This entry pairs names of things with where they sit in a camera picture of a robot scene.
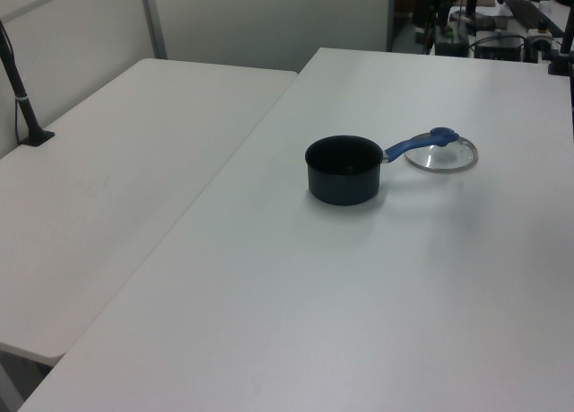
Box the black pole with white tape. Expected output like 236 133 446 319
0 18 57 149

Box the black clamped camera pole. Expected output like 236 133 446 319
547 0 574 77

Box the monitor stand with round base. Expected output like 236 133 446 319
449 0 495 32

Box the black keyboard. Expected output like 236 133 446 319
503 0 565 32

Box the dark saucepan with blue handle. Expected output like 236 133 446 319
305 135 428 206

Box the black electronics box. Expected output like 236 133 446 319
474 33 526 63

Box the grey partition post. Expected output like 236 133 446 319
137 0 169 61

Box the glass lid with blue knob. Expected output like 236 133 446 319
404 127 479 174

